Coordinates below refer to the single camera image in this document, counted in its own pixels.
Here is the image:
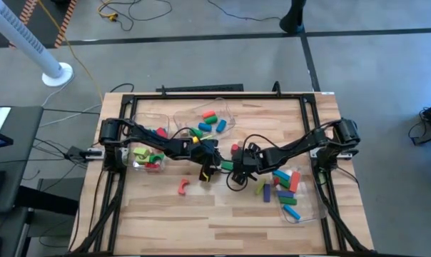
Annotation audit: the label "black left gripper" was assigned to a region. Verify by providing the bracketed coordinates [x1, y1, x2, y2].
[192, 139, 223, 183]

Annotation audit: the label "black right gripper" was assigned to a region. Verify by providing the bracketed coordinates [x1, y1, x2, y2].
[233, 148, 272, 186]

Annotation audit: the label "small light green block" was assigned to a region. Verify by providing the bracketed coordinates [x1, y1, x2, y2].
[255, 177, 268, 196]

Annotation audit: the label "red long block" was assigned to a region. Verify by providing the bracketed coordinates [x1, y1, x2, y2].
[288, 171, 301, 193]

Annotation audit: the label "clear plastic bin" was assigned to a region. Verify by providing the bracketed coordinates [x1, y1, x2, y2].
[121, 113, 171, 172]
[173, 98, 237, 142]
[270, 156, 328, 225]

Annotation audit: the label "black power strip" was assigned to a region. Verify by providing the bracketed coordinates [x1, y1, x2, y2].
[155, 84, 245, 94]

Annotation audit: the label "dark grey desk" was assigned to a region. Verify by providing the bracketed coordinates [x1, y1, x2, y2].
[0, 105, 45, 215]

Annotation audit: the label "black mat orange stripes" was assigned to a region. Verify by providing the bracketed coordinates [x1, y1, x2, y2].
[0, 0, 77, 49]

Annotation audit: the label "black aluminium table frame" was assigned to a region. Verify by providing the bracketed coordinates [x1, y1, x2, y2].
[71, 81, 375, 257]

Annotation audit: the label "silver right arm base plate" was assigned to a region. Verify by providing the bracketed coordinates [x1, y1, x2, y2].
[310, 146, 359, 158]

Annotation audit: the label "black floor cable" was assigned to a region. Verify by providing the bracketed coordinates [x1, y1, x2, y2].
[101, 0, 173, 32]
[206, 0, 284, 21]
[110, 83, 135, 94]

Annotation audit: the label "white floor cable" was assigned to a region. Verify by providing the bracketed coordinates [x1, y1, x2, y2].
[40, 84, 103, 128]

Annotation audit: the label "yellow cable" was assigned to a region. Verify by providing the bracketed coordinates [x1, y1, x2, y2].
[36, 0, 118, 104]

